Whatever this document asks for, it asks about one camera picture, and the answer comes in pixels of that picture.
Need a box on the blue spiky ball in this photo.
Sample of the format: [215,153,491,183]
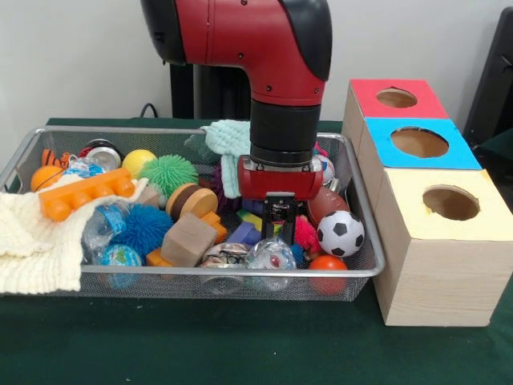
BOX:
[110,203,174,257]

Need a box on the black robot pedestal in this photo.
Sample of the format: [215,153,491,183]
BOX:
[162,59,254,121]

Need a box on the shallow mesh bin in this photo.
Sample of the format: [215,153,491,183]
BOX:
[0,125,386,304]

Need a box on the mint green cloth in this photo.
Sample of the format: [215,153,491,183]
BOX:
[199,119,253,200]

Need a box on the wooden box with three holes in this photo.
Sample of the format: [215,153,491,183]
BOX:
[341,79,513,326]

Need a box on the black and white soccer ball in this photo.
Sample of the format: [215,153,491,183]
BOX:
[317,210,366,257]

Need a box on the green spiky ball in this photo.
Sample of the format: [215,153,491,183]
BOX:
[139,155,200,200]

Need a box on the brown toy football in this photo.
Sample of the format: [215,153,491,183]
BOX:
[307,187,350,226]

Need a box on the small orange basketball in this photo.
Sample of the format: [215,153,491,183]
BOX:
[30,166,65,192]

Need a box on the yellow ball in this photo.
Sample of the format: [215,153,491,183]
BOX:
[122,149,158,180]

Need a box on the orange toy brick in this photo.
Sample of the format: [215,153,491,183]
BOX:
[38,167,136,222]

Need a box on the cream knitted cloth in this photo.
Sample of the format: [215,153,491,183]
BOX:
[0,175,150,294]

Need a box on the black upright bar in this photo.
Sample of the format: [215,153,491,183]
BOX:
[463,6,513,146]

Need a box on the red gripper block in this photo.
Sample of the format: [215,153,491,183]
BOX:
[236,156,325,246]

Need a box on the plain wooden block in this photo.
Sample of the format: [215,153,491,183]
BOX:
[160,212,220,269]

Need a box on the dark green tablecloth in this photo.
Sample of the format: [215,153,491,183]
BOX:
[472,127,513,177]
[0,116,513,385]

